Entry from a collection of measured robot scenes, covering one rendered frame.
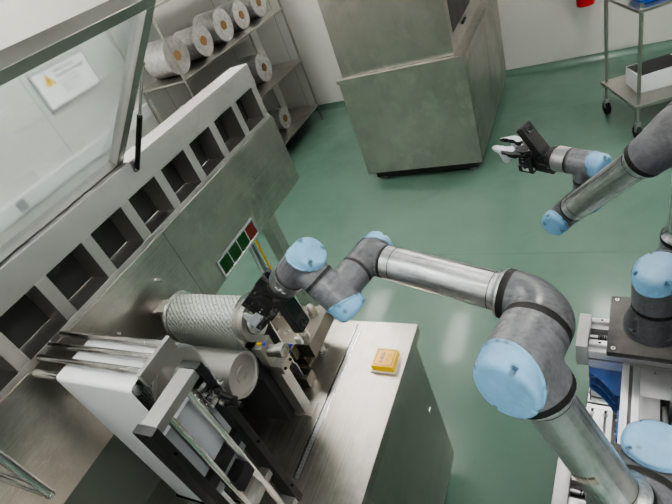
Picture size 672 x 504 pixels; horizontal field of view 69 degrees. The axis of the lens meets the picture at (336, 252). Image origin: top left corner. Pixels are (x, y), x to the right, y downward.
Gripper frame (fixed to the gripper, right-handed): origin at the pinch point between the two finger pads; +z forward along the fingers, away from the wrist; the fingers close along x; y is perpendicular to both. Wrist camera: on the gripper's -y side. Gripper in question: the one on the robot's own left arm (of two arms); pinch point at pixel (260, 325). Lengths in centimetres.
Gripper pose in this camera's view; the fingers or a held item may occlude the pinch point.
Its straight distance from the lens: 128.0
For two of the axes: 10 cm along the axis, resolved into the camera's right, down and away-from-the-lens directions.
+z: -4.6, 5.1, 7.3
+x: -3.5, 6.5, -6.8
